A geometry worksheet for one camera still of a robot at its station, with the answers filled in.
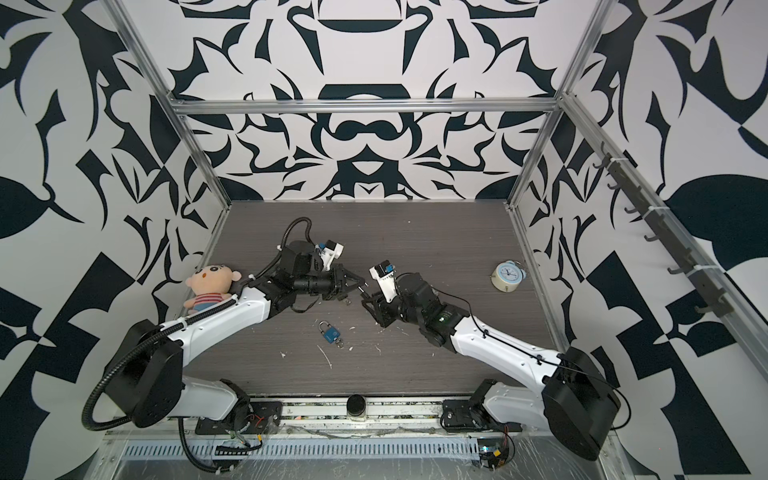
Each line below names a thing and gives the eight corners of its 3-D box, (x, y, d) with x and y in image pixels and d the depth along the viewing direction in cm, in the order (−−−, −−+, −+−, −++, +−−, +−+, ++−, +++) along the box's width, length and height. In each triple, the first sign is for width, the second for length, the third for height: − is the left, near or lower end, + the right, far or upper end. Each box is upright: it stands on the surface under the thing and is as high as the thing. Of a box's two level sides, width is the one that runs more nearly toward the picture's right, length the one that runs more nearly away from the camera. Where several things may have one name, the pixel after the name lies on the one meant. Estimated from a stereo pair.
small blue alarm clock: (493, 291, 97) (496, 286, 94) (487, 266, 103) (489, 260, 101) (526, 291, 97) (530, 286, 94) (518, 266, 103) (522, 260, 101)
